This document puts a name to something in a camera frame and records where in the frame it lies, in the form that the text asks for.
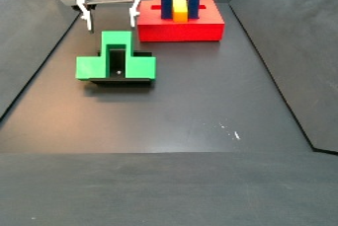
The left dark blue block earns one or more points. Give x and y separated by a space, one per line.
193 8

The yellow long bar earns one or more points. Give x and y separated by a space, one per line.
179 11

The dark blue block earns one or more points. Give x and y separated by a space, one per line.
166 9
193 8

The green bridge-shaped block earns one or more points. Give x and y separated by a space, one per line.
140 63

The right dark blue block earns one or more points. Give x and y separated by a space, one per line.
166 9

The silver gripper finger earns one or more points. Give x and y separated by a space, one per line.
86 14
134 12

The red base board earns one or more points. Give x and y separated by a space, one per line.
207 28

